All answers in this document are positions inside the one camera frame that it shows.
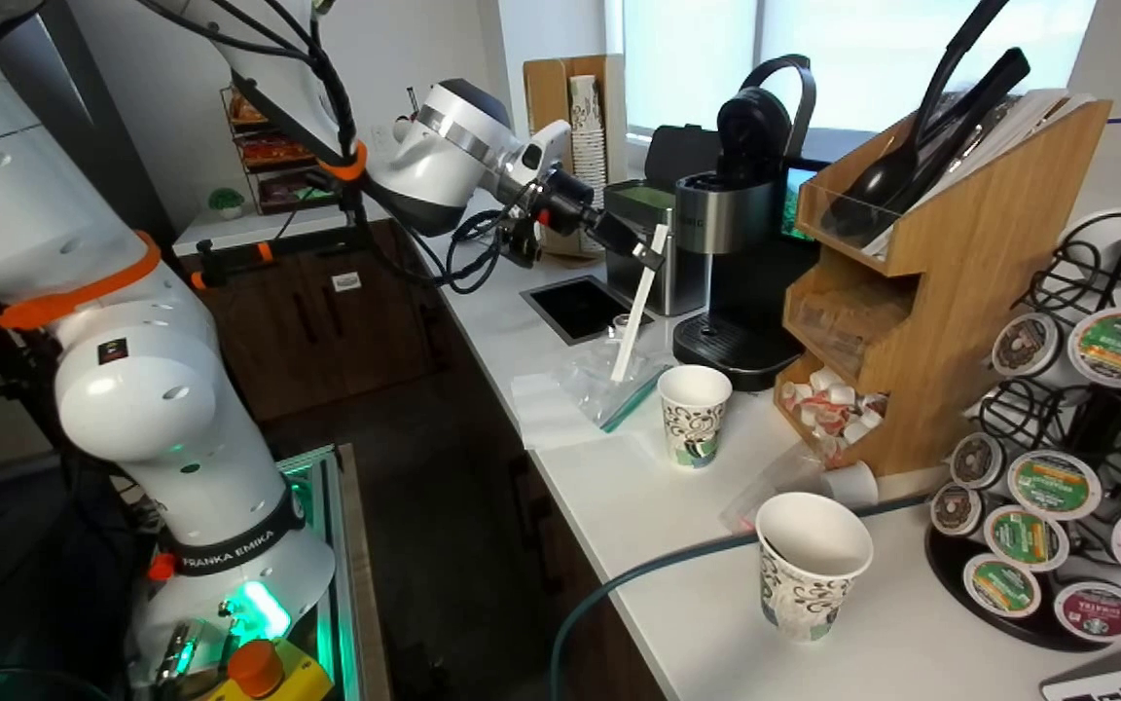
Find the steel framed counter chute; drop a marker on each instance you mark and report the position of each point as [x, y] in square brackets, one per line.
[579, 309]

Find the wooden cup dispenser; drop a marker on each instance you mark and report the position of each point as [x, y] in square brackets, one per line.
[545, 92]

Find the wooden condiment organizer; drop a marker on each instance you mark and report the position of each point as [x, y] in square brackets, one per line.
[963, 287]

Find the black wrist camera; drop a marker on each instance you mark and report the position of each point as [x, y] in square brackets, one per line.
[523, 238]

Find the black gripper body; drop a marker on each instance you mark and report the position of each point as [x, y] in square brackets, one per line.
[574, 207]

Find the dark shelf unit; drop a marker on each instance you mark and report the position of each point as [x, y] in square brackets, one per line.
[281, 148]

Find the clear plastic zip bag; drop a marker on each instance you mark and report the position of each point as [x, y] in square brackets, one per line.
[613, 383]

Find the patterned paper cup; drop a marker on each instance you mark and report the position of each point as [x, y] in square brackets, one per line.
[693, 414]
[811, 570]

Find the bright window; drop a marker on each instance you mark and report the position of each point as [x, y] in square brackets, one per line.
[846, 60]

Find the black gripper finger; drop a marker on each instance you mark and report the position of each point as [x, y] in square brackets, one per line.
[645, 246]
[620, 231]

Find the dark lid coffee pod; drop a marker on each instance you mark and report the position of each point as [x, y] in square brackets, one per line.
[958, 512]
[973, 462]
[1024, 344]

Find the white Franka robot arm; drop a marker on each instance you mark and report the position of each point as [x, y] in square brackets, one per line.
[134, 377]

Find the orange yellow stop button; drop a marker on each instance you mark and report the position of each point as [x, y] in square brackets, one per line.
[273, 671]

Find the black silver pod coffee machine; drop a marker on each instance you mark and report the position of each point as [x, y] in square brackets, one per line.
[750, 234]

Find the black white patterned board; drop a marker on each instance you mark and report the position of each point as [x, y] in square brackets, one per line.
[1117, 677]

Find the stack of paper cups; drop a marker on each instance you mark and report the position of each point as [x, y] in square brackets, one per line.
[587, 124]

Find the black plastic utensil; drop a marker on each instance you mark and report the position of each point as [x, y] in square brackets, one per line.
[984, 103]
[912, 143]

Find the brown wooden cabinet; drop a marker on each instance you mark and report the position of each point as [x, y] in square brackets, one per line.
[312, 324]

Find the white creamer cup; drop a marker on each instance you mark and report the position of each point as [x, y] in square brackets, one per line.
[863, 421]
[825, 383]

